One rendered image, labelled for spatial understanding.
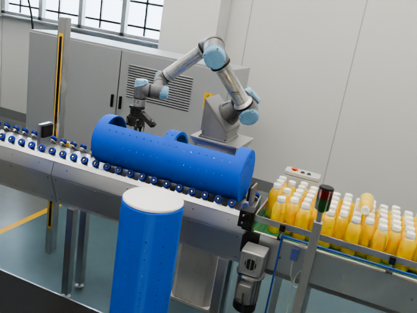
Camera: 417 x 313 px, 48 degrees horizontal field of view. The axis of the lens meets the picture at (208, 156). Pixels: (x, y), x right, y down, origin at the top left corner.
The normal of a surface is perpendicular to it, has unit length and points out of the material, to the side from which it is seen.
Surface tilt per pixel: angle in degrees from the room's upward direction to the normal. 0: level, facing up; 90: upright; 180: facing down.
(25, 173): 109
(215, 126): 90
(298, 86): 90
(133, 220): 90
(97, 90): 90
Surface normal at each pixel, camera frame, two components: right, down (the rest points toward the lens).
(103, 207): -0.37, 0.51
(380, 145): -0.38, 0.22
